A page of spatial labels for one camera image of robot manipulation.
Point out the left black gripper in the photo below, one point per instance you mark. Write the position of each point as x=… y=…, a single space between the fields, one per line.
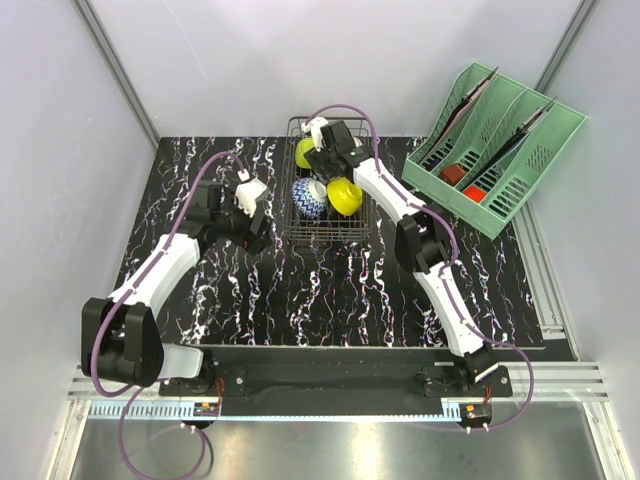
x=254 y=242

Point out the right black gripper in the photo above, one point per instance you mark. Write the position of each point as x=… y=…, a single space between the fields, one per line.
x=315 y=159

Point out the wire dish rack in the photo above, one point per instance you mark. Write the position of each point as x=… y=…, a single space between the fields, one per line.
x=331 y=226

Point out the white square green bowl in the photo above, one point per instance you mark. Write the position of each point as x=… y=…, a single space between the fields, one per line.
x=302 y=147

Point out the yellow green bowl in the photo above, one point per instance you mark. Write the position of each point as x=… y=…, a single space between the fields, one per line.
x=345 y=197

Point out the red patterned bowl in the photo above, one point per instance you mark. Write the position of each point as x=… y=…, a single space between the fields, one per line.
x=310 y=197

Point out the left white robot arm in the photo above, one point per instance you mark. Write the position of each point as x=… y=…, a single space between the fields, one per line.
x=120 y=340

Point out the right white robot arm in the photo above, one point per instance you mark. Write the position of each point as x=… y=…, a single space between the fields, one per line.
x=425 y=245

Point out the brown block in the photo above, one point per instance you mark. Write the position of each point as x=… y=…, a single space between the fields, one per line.
x=452 y=174

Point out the red block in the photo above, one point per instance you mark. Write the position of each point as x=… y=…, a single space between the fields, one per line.
x=475 y=193

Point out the green file organizer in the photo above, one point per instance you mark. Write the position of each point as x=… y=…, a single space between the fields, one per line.
x=491 y=121

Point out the black folder in organizer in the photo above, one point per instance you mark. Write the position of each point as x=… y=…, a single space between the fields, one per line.
x=460 y=110

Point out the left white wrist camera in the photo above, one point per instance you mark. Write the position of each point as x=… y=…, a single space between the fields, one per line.
x=249 y=192

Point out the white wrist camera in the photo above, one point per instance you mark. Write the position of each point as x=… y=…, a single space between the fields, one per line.
x=313 y=128
x=249 y=192

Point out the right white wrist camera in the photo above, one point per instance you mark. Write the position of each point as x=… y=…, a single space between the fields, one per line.
x=313 y=128

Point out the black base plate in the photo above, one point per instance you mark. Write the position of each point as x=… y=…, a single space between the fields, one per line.
x=292 y=382

